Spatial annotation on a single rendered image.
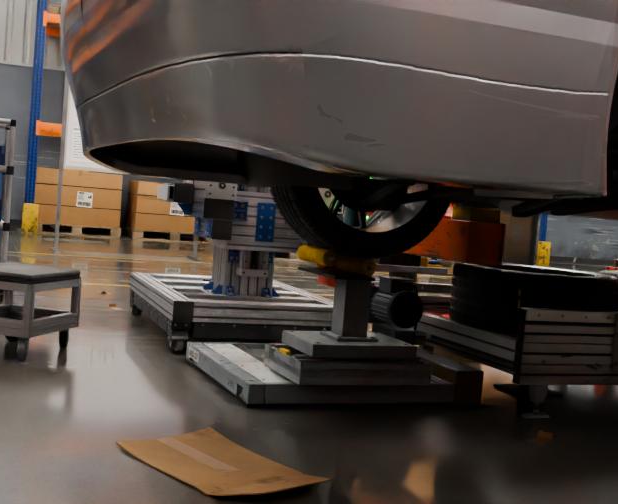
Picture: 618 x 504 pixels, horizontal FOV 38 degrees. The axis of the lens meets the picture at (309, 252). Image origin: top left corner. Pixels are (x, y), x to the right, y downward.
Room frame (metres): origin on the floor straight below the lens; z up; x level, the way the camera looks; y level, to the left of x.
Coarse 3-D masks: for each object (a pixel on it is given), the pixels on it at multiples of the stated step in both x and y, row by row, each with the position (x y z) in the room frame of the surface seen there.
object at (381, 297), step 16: (384, 288) 3.55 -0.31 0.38; (400, 288) 3.52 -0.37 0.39; (416, 288) 3.58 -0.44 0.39; (384, 304) 3.51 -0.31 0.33; (400, 304) 3.45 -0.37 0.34; (416, 304) 3.48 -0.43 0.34; (368, 320) 3.62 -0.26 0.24; (384, 320) 3.54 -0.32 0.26; (400, 320) 3.45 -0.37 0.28; (416, 320) 3.48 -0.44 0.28; (400, 336) 3.54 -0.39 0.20
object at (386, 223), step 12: (408, 192) 3.35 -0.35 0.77; (324, 204) 3.04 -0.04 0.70; (336, 204) 3.28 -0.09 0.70; (408, 204) 3.30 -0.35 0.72; (420, 204) 3.22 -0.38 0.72; (360, 216) 3.31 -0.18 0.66; (384, 216) 3.37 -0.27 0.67; (396, 216) 3.29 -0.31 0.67; (408, 216) 3.21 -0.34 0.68; (420, 216) 3.18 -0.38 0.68; (348, 228) 3.08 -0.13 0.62; (360, 228) 3.31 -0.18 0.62; (372, 228) 3.26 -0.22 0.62; (384, 228) 3.20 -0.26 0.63; (396, 228) 3.15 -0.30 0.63
